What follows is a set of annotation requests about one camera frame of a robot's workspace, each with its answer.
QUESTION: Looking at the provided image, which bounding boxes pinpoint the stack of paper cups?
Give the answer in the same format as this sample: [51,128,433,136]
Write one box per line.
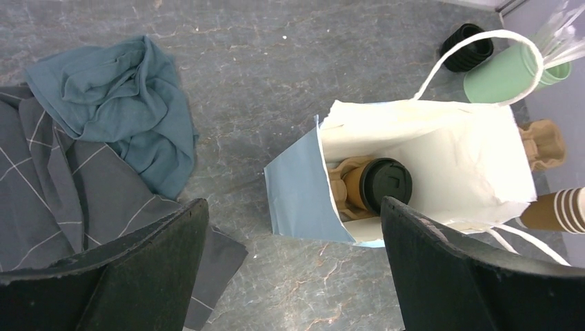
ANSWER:
[519,188,584,234]

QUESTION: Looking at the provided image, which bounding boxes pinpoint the light blue paper bag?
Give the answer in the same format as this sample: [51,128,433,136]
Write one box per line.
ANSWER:
[264,29,572,268]

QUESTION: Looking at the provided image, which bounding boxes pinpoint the brown pulp cup carrier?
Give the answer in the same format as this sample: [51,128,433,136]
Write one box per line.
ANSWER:
[327,157,376,222]

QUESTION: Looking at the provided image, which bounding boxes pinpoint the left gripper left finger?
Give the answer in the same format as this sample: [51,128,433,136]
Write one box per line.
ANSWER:
[1,199,209,330]

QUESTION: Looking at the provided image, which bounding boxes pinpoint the stack of black lids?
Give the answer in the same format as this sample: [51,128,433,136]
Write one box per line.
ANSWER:
[439,23,494,72]

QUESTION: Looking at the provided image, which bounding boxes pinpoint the white wrapped straws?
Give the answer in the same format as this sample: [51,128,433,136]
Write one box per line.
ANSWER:
[531,1,584,69]

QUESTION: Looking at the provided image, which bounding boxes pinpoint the dark grey checked cloth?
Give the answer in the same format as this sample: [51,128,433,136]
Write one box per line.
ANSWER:
[1,85,248,330]

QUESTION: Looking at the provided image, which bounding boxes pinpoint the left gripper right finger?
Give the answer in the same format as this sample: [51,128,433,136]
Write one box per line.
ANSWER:
[381,197,584,330]

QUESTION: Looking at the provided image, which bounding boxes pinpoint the brown paper coffee cup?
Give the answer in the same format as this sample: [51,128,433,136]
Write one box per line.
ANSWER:
[342,161,379,216]

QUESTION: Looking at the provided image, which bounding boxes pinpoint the blue crumpled cloth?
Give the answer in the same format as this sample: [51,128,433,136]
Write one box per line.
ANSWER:
[24,36,198,199]

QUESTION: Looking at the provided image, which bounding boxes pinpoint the green cup holder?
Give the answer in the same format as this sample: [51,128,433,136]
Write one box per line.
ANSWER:
[462,41,573,105]

